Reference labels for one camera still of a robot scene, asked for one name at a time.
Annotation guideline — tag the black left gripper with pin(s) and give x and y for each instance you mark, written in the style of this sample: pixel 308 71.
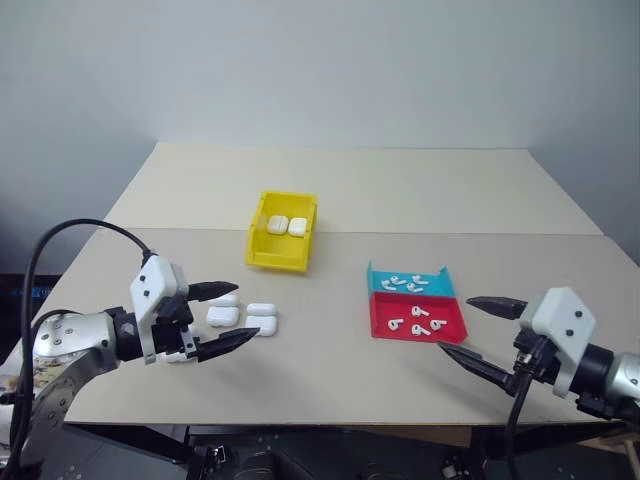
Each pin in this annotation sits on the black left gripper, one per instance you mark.
pixel 170 312

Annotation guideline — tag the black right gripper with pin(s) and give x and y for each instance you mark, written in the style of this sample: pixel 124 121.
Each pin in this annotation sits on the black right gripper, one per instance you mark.
pixel 535 362

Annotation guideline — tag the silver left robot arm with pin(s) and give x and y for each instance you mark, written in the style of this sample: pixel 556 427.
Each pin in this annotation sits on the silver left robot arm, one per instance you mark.
pixel 75 336

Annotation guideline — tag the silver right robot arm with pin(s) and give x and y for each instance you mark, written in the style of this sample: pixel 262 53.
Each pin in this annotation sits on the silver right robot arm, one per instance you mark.
pixel 626 376

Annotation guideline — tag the yellow plastic bin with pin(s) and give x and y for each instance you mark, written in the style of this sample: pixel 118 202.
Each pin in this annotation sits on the yellow plastic bin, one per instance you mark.
pixel 280 251

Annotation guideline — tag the red plastic tray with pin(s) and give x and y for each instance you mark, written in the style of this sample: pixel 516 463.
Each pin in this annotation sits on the red plastic tray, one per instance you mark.
pixel 450 312

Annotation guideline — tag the white wireless earbud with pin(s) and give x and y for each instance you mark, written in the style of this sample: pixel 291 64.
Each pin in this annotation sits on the white wireless earbud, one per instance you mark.
pixel 398 280
pixel 414 287
pixel 438 324
pixel 419 311
pixel 418 278
pixel 419 329
pixel 395 324

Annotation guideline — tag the blue plastic tray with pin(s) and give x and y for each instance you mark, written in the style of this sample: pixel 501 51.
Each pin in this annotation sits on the blue plastic tray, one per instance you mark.
pixel 435 286

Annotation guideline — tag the colourful printed paper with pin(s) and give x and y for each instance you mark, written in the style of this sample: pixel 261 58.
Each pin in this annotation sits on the colourful printed paper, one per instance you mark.
pixel 42 365

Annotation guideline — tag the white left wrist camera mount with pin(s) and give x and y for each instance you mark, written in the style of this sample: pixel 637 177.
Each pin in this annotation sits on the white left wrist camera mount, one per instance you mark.
pixel 151 284

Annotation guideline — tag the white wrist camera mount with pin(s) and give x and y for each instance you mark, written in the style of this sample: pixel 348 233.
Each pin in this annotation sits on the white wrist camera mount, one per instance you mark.
pixel 565 311
pixel 151 284

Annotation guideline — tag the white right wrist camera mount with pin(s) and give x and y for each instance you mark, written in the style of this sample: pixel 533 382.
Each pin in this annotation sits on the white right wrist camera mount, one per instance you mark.
pixel 565 311

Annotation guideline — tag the light wooden frame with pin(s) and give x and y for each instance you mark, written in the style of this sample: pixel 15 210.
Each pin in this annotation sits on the light wooden frame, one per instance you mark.
pixel 615 440

